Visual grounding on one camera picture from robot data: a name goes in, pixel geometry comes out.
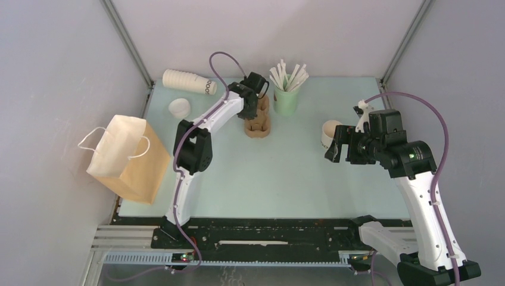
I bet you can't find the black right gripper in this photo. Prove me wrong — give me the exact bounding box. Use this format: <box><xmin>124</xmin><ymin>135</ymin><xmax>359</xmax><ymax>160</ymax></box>
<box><xmin>324</xmin><ymin>125</ymin><xmax>383</xmax><ymax>164</ymax></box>

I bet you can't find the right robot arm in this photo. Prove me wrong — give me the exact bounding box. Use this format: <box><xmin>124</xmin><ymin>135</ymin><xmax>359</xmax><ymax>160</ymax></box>
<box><xmin>325</xmin><ymin>107</ymin><xmax>481</xmax><ymax>285</ymax></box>

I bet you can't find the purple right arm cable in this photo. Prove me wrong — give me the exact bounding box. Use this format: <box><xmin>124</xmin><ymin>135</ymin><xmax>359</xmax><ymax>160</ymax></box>
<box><xmin>363</xmin><ymin>92</ymin><xmax>462</xmax><ymax>286</ymax></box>

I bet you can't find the single white paper cup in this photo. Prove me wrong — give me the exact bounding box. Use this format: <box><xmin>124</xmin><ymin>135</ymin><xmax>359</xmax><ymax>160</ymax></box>
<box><xmin>320</xmin><ymin>120</ymin><xmax>342</xmax><ymax>149</ymax></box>

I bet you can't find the aluminium frame post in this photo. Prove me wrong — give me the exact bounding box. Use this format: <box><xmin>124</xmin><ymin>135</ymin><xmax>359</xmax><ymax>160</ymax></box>
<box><xmin>100</xmin><ymin>0</ymin><xmax>154</xmax><ymax>89</ymax></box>
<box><xmin>380</xmin><ymin>0</ymin><xmax>436</xmax><ymax>89</ymax></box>

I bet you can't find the bundle of white wrapped straws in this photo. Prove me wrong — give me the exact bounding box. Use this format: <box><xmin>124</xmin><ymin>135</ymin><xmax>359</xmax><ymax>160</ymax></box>
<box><xmin>269</xmin><ymin>59</ymin><xmax>309</xmax><ymax>92</ymax></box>

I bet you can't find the aluminium frame post right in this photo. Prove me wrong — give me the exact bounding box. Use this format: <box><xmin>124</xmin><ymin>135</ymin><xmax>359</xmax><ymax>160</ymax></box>
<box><xmin>380</xmin><ymin>0</ymin><xmax>436</xmax><ymax>89</ymax></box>

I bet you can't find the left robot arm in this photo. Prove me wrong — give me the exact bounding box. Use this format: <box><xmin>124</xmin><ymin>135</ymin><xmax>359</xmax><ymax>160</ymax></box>
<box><xmin>160</xmin><ymin>72</ymin><xmax>269</xmax><ymax>248</ymax></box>

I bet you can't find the aluminium frame post left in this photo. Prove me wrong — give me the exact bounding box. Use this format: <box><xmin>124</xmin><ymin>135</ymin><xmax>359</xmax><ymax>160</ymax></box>
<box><xmin>100</xmin><ymin>0</ymin><xmax>154</xmax><ymax>89</ymax></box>

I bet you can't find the green straw holder cup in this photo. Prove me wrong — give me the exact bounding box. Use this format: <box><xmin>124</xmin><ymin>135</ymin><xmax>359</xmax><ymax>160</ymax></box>
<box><xmin>273</xmin><ymin>85</ymin><xmax>300</xmax><ymax>116</ymax></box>

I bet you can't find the brown paper bag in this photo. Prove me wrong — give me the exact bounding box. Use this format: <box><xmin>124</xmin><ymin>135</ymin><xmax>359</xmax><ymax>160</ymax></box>
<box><xmin>77</xmin><ymin>114</ymin><xmax>171</xmax><ymax>204</ymax></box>

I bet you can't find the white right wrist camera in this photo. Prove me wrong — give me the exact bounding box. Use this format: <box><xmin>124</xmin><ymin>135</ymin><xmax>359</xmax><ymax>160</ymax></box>
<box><xmin>353</xmin><ymin>100</ymin><xmax>375</xmax><ymax>133</ymax></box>

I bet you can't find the stack of white paper cups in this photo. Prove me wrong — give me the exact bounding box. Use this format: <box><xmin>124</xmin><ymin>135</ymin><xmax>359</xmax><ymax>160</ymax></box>
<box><xmin>162</xmin><ymin>69</ymin><xmax>217</xmax><ymax>95</ymax></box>

